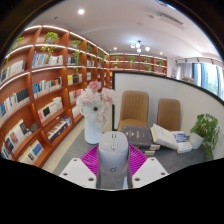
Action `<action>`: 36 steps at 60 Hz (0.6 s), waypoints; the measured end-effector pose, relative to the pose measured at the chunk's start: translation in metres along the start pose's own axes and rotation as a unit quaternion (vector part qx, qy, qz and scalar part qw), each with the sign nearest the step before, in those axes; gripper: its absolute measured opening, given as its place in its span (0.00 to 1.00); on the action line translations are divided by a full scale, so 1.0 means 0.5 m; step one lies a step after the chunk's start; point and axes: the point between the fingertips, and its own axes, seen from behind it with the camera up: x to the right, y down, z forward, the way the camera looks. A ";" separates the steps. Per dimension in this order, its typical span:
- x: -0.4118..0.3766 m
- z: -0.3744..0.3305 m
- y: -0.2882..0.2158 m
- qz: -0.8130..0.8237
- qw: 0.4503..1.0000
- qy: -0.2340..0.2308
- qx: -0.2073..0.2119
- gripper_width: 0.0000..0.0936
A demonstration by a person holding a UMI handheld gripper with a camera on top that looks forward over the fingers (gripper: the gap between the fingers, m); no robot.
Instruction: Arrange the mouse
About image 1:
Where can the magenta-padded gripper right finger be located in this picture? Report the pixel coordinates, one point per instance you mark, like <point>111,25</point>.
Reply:
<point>150,171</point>

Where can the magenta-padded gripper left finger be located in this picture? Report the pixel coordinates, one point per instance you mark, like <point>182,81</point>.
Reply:
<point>75,172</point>

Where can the light grey computer mouse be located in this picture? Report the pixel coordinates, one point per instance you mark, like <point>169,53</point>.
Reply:
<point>113,156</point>

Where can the thick dark hardcover book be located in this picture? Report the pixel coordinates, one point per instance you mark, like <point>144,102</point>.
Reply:
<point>151,151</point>
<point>140,135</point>

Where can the thick white book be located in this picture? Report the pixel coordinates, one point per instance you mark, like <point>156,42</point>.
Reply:
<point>163,136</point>

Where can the white ceramic pitcher vase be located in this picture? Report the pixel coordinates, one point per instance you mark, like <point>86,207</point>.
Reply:
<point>91,133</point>

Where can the white book with blue cover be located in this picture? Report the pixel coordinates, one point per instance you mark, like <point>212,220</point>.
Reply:
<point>182,141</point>

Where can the brown upholstered chair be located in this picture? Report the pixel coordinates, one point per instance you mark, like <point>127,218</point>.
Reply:
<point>169,115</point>
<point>133,110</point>

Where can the pink and white flower bouquet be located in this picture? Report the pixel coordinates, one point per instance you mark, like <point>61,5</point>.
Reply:
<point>95,105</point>

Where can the green plant in white pot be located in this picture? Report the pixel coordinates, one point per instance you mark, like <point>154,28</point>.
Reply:
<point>206,128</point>

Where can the orange wooden bookshelf unit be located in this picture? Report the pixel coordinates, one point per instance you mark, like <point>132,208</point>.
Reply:
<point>40,100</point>

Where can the window with grey curtains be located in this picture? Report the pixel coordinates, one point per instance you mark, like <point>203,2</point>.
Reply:
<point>206,76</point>

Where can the cluster of ceiling lights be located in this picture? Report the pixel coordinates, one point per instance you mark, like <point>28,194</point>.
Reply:
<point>138,45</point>

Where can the ceiling air conditioner vent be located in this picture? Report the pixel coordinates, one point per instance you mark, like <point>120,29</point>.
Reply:
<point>170,18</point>

